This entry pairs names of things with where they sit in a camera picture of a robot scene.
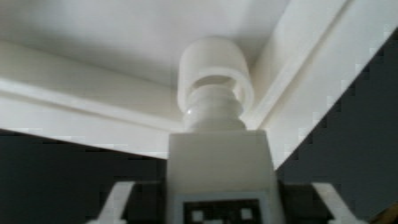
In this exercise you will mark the white U-shaped fence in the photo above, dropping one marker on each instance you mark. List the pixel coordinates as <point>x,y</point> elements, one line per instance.
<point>329,36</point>

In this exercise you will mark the white square tabletop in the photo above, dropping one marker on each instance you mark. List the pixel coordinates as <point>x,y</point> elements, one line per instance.
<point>89,59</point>

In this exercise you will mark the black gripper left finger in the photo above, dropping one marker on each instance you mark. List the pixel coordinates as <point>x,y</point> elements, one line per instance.
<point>115,202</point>

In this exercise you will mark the white table leg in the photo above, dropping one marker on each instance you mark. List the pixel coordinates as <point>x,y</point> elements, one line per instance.
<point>222,190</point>

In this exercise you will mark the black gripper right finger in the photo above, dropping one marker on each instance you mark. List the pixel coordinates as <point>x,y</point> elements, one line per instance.
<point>314,205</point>

